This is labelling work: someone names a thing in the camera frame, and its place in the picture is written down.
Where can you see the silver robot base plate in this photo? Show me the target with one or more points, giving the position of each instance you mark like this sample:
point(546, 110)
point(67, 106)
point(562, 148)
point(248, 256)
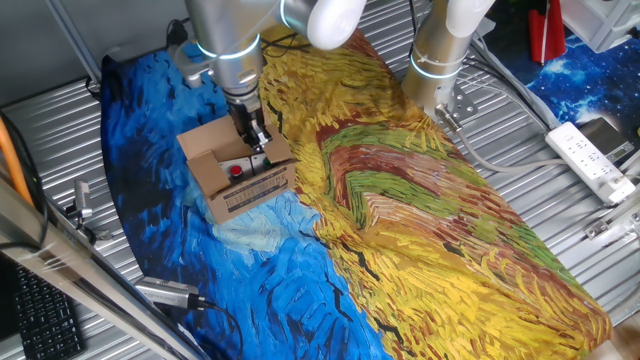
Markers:
point(465, 105)

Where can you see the aluminium frame bar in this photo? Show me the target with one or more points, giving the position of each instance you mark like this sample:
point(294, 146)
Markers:
point(75, 270)

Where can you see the grey device with screen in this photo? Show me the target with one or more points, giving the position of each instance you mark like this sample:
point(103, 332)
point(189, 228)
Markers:
point(607, 137)

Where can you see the aluminium bracket piece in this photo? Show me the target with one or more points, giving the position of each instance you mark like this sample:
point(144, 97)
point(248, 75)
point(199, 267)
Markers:
point(600, 227)

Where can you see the white power strip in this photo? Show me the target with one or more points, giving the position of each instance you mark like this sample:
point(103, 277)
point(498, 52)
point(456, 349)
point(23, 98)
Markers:
point(585, 160)

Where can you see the small metal clamp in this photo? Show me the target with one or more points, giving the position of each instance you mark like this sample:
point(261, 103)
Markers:
point(81, 192)

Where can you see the brown cardboard box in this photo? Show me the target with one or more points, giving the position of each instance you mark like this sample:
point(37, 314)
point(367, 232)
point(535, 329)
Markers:
point(250, 197)

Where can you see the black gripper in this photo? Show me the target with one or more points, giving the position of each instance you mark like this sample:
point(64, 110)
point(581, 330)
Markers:
point(245, 116)

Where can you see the Van Gogh print cloth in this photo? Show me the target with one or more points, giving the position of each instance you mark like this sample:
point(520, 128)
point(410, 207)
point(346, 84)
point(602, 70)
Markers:
point(425, 250)

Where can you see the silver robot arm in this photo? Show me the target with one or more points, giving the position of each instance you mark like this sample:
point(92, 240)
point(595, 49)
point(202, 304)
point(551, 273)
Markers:
point(225, 25)

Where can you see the black keyboard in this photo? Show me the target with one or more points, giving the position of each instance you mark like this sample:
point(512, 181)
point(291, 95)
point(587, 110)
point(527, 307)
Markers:
point(45, 320)

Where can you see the grey red-button switch box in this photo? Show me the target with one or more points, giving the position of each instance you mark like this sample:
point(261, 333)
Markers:
point(236, 171)

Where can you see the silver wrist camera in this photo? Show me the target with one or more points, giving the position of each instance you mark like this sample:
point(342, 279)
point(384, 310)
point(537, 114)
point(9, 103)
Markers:
point(187, 67)

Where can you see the silver exterior camera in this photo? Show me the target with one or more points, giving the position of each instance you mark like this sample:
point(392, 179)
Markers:
point(165, 292)

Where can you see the grey frame post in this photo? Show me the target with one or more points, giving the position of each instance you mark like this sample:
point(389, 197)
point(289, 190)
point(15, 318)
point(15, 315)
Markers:
point(75, 45)

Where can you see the red flag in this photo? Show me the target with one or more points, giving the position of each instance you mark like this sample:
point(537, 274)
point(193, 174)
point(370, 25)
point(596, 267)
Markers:
point(537, 30)

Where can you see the white plastic crate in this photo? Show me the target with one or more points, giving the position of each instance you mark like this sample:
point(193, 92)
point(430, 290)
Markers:
point(600, 20)

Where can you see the starry blue cloth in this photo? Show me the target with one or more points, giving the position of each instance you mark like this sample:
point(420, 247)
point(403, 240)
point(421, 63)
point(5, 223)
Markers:
point(590, 80)

